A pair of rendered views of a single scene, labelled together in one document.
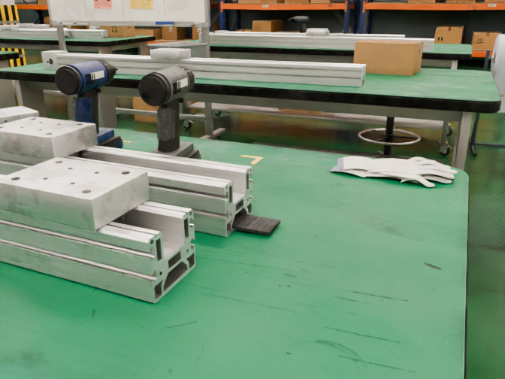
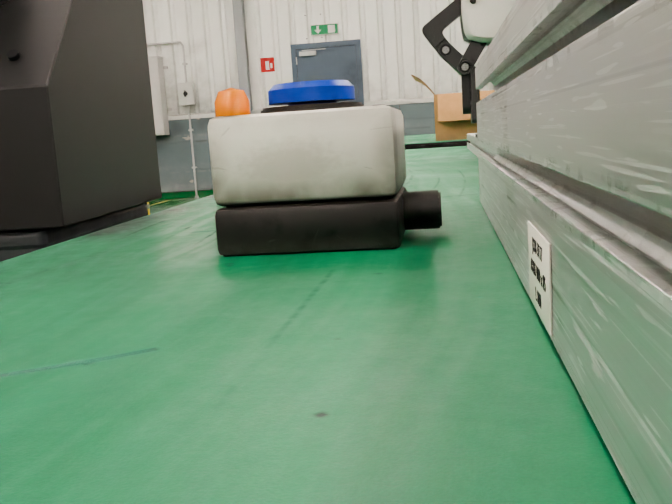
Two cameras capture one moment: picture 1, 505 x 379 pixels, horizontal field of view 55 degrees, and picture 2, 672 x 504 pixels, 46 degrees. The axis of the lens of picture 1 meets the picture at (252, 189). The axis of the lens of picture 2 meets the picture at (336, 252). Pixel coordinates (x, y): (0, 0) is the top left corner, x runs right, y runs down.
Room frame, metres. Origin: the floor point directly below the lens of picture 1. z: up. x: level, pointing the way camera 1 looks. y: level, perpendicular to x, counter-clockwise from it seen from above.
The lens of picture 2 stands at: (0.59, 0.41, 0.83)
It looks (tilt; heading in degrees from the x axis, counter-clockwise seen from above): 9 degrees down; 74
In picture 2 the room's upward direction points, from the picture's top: 4 degrees counter-clockwise
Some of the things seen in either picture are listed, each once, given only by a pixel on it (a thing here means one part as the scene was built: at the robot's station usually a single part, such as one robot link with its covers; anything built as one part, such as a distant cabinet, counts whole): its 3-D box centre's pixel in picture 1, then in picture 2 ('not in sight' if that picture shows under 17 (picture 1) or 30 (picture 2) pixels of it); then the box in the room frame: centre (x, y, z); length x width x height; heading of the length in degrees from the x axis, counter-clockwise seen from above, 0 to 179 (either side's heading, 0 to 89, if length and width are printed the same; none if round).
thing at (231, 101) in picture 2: not in sight; (231, 101); (0.65, 0.76, 0.85); 0.02 x 0.02 x 0.01
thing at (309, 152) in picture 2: not in sight; (334, 172); (0.70, 0.77, 0.81); 0.10 x 0.08 x 0.06; 156
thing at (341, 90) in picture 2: not in sight; (312, 103); (0.69, 0.77, 0.84); 0.04 x 0.04 x 0.02
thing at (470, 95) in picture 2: not in sight; (459, 83); (0.88, 1.03, 0.86); 0.03 x 0.03 x 0.07; 66
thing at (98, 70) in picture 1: (97, 110); not in sight; (1.08, 0.35, 0.89); 0.20 x 0.08 x 0.22; 165
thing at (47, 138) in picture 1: (43, 144); not in sight; (0.87, 0.39, 0.87); 0.16 x 0.11 x 0.07; 66
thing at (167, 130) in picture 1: (176, 122); not in sight; (0.96, 0.15, 0.89); 0.20 x 0.08 x 0.22; 165
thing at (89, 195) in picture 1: (74, 199); not in sight; (0.59, 0.23, 0.87); 0.16 x 0.11 x 0.07; 66
